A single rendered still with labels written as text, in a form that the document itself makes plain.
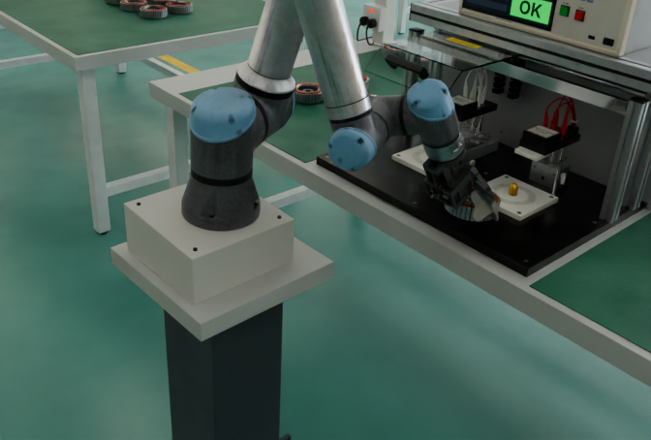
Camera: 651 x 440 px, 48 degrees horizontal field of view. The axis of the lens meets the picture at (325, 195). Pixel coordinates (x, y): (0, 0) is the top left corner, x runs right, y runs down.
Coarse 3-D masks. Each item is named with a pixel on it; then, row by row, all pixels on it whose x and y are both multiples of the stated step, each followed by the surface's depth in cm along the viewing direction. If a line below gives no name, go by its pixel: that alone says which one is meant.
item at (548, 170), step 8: (544, 160) 176; (536, 168) 176; (544, 168) 174; (552, 168) 173; (568, 168) 174; (536, 176) 177; (544, 176) 175; (552, 176) 173; (544, 184) 176; (552, 184) 174
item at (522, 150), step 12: (528, 132) 166; (540, 132) 166; (552, 132) 167; (528, 144) 167; (540, 144) 165; (552, 144) 166; (564, 144) 169; (528, 156) 165; (540, 156) 164; (552, 156) 174
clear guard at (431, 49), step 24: (384, 48) 172; (408, 48) 169; (432, 48) 170; (456, 48) 171; (480, 48) 172; (504, 48) 173; (384, 72) 168; (408, 72) 165; (432, 72) 161; (456, 72) 158
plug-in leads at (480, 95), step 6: (480, 72) 187; (480, 78) 187; (486, 78) 184; (474, 84) 184; (480, 84) 183; (486, 84) 184; (474, 90) 184; (480, 90) 183; (474, 96) 188; (480, 96) 184; (480, 102) 186
